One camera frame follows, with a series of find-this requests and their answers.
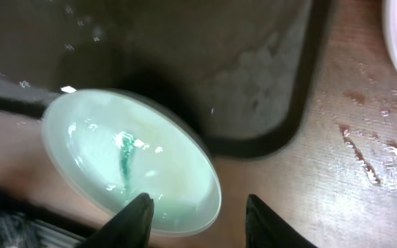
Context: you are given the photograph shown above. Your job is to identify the brown serving tray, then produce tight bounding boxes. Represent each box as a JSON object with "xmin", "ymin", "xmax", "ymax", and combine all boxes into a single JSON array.
[{"xmin": 0, "ymin": 0, "xmax": 337, "ymax": 158}]

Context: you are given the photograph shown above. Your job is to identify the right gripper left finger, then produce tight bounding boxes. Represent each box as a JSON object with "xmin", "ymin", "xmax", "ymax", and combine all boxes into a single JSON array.
[{"xmin": 76, "ymin": 193, "xmax": 154, "ymax": 248}]

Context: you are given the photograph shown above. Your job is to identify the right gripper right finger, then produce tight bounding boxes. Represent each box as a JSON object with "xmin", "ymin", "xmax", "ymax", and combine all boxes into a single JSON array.
[{"xmin": 245, "ymin": 194, "xmax": 316, "ymax": 248}]

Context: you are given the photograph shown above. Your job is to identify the pale green plate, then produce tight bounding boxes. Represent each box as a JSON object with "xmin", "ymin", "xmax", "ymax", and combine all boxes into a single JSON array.
[{"xmin": 41, "ymin": 89, "xmax": 222, "ymax": 236}]

